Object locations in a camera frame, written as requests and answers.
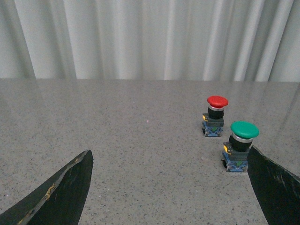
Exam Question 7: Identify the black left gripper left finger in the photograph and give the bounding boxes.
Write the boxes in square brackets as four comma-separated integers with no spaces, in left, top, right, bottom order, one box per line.
[0,150,93,225]

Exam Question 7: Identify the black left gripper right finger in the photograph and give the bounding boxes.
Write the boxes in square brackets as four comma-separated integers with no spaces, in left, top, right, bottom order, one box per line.
[247,146,300,225]

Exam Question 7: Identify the green mushroom push button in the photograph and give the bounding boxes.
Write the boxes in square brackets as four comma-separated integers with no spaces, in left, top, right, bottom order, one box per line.
[222,121,259,173]

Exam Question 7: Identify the red mushroom push button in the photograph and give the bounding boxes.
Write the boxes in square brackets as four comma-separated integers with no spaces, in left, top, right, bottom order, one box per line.
[202,95,229,137]

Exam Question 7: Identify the white pleated curtain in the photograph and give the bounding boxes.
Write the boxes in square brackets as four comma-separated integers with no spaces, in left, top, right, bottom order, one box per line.
[0,0,300,82]

